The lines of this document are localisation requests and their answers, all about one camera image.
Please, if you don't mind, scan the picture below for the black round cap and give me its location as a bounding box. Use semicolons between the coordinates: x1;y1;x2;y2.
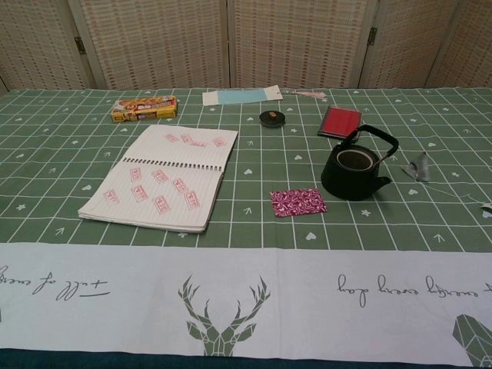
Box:
258;110;288;128

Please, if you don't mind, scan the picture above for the black cast iron teapot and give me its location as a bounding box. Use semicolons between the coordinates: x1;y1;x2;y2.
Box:
321;125;400;201

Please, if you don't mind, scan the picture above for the woven folding screen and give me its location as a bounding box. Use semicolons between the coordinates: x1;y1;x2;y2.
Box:
0;0;492;93

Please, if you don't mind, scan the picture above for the red ink pad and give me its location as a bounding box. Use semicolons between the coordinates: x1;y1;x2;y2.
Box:
317;105;364;138

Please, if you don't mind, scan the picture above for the magenta patterned packet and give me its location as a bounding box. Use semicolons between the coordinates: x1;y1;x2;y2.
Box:
270;188;328;219

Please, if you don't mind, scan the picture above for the yellow snack box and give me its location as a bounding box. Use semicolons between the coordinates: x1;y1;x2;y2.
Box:
111;95;179;123

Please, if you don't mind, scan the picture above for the green checked tablecloth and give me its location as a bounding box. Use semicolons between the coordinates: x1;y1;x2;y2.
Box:
0;87;492;369

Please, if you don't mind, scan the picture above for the open stamped spiral notebook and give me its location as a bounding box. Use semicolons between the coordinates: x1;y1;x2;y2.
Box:
78;124;239;234

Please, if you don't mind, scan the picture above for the blue white tasselled bookmark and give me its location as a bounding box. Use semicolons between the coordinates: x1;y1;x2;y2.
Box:
201;85;331;105

